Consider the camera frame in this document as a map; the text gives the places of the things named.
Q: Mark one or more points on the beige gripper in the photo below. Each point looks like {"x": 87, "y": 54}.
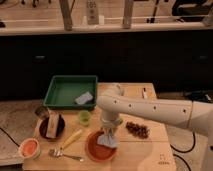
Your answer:
{"x": 110, "y": 126}

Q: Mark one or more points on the grey blue towel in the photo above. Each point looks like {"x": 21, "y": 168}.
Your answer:
{"x": 107, "y": 140}

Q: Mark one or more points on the red bowl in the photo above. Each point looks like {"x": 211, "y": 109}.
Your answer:
{"x": 96, "y": 152}

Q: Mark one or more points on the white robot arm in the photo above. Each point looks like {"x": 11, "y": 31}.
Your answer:
{"x": 192, "y": 115}

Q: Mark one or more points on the dark brown bowl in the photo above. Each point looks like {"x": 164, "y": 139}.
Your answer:
{"x": 44, "y": 124}

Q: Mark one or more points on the small green cup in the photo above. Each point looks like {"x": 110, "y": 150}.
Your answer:
{"x": 84, "y": 117}

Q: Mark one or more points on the grey sponge in tray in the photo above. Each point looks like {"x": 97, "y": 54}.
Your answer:
{"x": 84, "y": 98}

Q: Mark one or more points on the brown grape bunch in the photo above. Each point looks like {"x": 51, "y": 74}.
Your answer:
{"x": 141, "y": 131}

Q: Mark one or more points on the white marker pen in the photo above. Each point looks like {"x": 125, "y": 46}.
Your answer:
{"x": 145, "y": 96}

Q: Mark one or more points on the beige wooden block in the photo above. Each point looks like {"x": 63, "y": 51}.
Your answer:
{"x": 52, "y": 125}

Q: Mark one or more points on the green plastic tray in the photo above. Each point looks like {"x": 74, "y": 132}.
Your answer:
{"x": 65, "y": 89}

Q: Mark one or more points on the silver fork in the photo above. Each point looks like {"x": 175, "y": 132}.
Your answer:
{"x": 58, "y": 153}

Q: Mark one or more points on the small metal can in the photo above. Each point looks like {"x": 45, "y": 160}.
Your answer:
{"x": 42, "y": 112}

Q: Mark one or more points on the orange cup with white rim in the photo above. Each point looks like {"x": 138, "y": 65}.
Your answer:
{"x": 29, "y": 149}

